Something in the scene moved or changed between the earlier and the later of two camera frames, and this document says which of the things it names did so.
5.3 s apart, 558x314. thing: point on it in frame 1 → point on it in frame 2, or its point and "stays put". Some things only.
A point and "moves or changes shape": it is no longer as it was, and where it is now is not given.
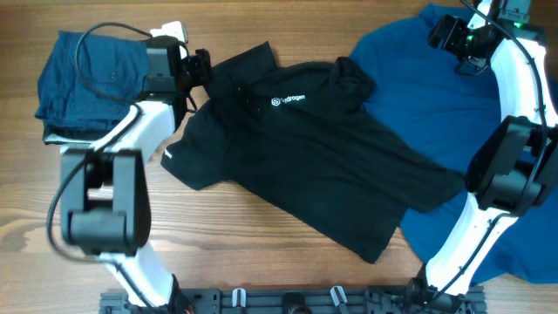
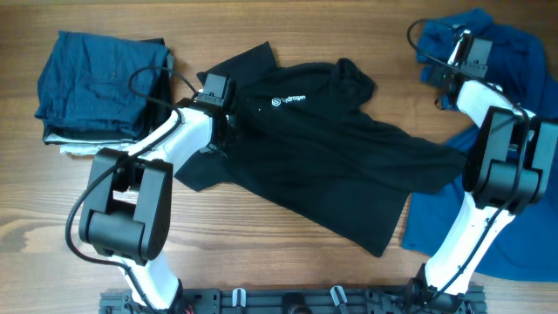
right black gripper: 458,27 → 437,73
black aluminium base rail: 295,300 stays put
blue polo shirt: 418,90 moves or changes shape
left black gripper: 200,64 → 219,148
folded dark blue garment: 91,81 stays put
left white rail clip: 242,296 stays put
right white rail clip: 341,291 stays put
